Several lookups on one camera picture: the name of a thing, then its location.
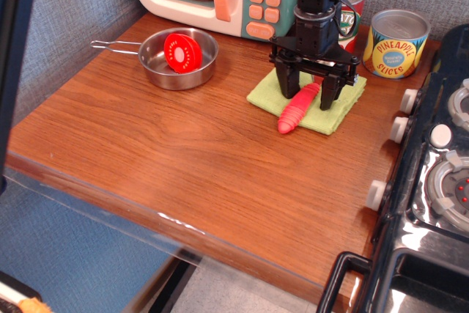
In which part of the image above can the white stove knob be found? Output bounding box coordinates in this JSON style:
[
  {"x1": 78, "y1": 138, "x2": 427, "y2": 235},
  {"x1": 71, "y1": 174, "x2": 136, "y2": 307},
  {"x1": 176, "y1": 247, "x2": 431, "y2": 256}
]
[
  {"x1": 399, "y1": 89, "x2": 418, "y2": 114},
  {"x1": 365, "y1": 180, "x2": 388, "y2": 211},
  {"x1": 389, "y1": 117, "x2": 409, "y2": 144}
]

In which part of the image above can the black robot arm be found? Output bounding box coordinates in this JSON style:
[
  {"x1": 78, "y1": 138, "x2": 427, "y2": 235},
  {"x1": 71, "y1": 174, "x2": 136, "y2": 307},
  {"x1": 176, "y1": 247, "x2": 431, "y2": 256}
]
[{"x1": 270, "y1": 0, "x2": 359, "y2": 111}]

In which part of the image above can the tomato sauce can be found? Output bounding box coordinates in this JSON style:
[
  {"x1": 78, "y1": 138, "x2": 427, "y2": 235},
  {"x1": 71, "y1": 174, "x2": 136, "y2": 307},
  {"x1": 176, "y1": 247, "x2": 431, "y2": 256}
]
[{"x1": 339, "y1": 0, "x2": 365, "y2": 53}]

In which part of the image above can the red toy tomato slice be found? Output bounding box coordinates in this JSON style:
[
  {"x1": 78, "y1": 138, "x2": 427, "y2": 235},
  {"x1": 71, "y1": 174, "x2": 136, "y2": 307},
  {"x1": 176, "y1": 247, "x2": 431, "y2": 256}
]
[{"x1": 163, "y1": 33, "x2": 202, "y2": 74}]

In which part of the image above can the pineapple slices can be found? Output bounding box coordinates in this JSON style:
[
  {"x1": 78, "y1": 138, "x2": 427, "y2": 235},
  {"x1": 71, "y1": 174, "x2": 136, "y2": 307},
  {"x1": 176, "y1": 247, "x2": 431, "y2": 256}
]
[{"x1": 363, "y1": 9, "x2": 431, "y2": 79}]

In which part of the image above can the white stove knob upper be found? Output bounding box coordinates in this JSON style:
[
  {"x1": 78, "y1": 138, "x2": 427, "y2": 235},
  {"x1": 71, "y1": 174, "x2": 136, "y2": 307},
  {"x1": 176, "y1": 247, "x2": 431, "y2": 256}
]
[{"x1": 399, "y1": 89, "x2": 418, "y2": 114}]

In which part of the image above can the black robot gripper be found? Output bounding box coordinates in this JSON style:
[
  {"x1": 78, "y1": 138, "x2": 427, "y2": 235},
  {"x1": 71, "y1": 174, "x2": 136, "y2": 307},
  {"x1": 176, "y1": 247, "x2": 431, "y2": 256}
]
[{"x1": 270, "y1": 8, "x2": 358, "y2": 111}]

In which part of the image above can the white stove knob middle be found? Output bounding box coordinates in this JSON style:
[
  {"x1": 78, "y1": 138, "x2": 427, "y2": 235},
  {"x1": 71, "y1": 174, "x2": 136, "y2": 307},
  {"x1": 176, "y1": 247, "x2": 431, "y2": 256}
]
[{"x1": 389, "y1": 117, "x2": 409, "y2": 144}]

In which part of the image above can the black toy stove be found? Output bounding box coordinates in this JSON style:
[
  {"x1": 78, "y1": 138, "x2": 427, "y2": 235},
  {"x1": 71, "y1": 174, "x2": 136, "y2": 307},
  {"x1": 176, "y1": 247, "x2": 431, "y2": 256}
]
[{"x1": 317, "y1": 24, "x2": 468, "y2": 312}]

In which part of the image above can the red handled metal spoon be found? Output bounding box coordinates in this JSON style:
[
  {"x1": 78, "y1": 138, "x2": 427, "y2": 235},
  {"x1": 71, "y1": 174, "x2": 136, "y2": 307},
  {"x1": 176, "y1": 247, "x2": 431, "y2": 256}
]
[{"x1": 277, "y1": 76, "x2": 324, "y2": 134}]

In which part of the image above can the small steel pan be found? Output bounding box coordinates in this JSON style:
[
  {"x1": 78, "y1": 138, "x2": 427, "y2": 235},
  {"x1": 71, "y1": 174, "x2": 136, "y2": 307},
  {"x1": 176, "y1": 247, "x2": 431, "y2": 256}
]
[{"x1": 90, "y1": 27, "x2": 219, "y2": 91}]

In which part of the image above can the white stove knob lower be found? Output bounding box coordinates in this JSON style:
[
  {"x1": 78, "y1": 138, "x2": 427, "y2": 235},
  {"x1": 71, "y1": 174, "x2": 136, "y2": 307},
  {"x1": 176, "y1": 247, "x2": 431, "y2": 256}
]
[{"x1": 365, "y1": 180, "x2": 388, "y2": 211}]

